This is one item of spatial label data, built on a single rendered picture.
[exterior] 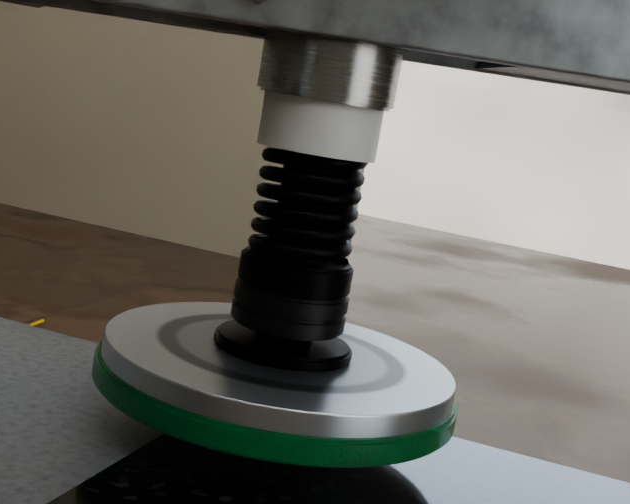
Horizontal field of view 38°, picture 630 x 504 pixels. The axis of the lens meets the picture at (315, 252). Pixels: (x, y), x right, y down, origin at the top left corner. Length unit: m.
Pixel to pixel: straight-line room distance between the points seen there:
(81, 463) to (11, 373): 0.14
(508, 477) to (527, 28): 0.27
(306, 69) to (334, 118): 0.03
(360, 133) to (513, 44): 0.09
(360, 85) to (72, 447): 0.25
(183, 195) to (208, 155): 0.31
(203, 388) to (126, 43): 5.58
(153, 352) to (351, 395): 0.11
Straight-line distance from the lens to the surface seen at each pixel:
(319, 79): 0.49
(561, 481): 0.61
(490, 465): 0.60
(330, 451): 0.46
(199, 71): 5.77
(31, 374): 0.63
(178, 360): 0.50
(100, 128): 6.08
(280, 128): 0.51
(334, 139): 0.50
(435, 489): 0.55
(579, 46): 0.51
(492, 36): 0.49
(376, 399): 0.49
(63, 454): 0.52
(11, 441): 0.53
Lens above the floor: 1.03
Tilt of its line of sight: 9 degrees down
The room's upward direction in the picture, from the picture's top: 10 degrees clockwise
